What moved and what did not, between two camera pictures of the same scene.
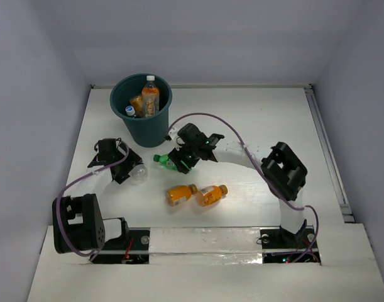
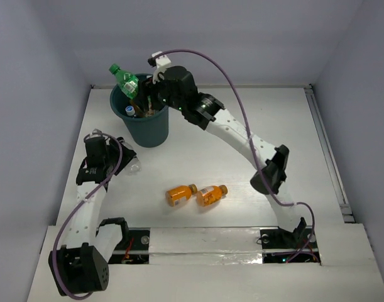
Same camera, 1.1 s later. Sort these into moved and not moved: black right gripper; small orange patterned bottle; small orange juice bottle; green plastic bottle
Moved: black right gripper; green plastic bottle
Not moved: small orange juice bottle; small orange patterned bottle
